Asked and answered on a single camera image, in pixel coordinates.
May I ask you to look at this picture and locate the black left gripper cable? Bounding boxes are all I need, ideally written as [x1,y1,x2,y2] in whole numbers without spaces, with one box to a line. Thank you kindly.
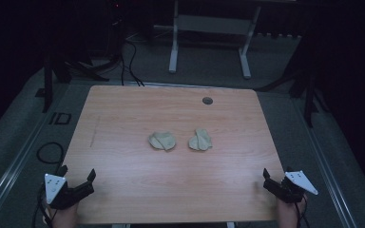
[31,182,54,228]

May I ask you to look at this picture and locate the black tripod stand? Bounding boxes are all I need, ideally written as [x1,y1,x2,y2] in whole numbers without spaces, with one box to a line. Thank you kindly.
[35,47,123,114]
[256,31,329,128]

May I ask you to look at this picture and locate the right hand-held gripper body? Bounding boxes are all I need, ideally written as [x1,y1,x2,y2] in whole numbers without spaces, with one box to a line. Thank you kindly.
[277,170,318,204]

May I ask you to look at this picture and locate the pale green sock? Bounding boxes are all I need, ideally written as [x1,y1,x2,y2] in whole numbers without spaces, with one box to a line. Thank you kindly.
[187,128,213,152]
[147,131,177,152]

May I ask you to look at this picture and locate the black hanging cables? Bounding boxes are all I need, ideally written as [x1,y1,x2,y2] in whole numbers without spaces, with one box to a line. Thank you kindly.
[119,39,145,87]

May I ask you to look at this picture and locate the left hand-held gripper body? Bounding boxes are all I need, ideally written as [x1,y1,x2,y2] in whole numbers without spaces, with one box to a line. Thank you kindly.
[44,164,79,210]

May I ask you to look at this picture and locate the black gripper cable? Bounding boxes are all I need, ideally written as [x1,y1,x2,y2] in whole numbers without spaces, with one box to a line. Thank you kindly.
[294,194,312,228]
[31,182,54,228]

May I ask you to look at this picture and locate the person's left hand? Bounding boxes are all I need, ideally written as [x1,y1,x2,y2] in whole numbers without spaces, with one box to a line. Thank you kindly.
[46,202,79,228]

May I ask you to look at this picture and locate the person's right hand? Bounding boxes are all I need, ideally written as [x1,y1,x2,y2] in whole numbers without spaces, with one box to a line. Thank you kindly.
[277,196,308,228]

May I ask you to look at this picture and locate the white metal desk frame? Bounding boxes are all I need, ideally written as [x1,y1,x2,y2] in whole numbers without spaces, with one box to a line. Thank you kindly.
[168,0,262,80]

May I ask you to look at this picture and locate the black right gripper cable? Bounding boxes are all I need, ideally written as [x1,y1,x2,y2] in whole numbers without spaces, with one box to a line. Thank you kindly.
[294,194,312,228]

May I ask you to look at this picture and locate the black looped floor cable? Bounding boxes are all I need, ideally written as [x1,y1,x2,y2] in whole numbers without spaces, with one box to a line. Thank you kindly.
[36,141,66,165]

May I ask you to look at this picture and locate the metal floor rail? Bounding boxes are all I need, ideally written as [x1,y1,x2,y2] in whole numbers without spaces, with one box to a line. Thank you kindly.
[291,98,360,228]
[0,84,67,227]

